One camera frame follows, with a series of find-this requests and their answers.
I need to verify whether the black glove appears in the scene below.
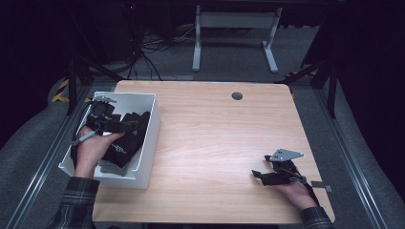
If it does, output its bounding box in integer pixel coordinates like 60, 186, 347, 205
103, 111, 151, 169

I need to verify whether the white box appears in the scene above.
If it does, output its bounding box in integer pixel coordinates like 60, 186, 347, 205
57, 91, 161, 189

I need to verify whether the tangle of floor cables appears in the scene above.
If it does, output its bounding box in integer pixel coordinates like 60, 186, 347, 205
120, 25, 199, 80

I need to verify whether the black metal stand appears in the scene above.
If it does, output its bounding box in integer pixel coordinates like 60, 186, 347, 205
65, 55, 123, 116
275, 58, 339, 119

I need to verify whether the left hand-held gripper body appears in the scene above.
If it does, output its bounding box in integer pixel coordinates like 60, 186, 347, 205
86, 94, 123, 135

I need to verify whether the grey metal desk frame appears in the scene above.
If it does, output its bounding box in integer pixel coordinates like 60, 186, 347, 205
191, 4, 283, 73

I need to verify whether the person's left hand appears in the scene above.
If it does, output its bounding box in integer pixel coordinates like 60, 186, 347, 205
74, 126, 125, 179

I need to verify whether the yellow black hazard tape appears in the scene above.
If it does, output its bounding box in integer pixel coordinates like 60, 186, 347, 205
51, 78, 94, 103

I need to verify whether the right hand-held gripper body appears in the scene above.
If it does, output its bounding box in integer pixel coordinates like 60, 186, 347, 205
261, 148, 307, 186

